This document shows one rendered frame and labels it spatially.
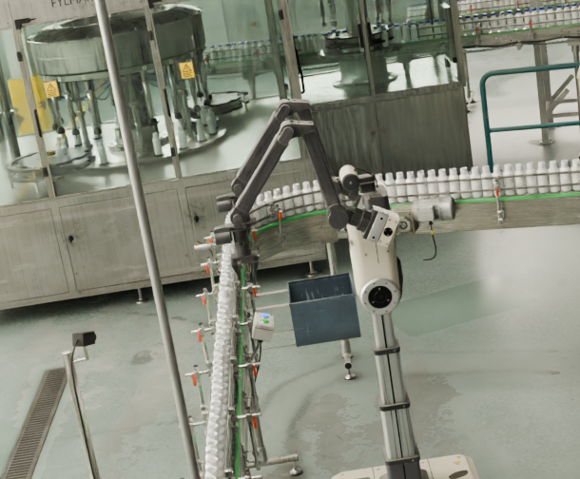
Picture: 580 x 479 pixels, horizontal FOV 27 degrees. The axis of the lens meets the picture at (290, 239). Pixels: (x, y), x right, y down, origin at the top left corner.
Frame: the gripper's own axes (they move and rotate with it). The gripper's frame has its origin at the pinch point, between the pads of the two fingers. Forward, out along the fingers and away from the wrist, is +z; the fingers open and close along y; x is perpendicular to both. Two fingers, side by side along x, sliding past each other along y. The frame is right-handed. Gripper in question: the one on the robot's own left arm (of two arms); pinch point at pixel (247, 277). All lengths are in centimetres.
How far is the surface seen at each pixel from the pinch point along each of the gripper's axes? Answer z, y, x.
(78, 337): -5, -57, -55
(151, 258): -72, -8, -197
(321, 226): 47, 34, 214
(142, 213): -82, -8, -197
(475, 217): 48, 118, 190
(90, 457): 42, -63, -49
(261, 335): 32.9, 0.5, 21.5
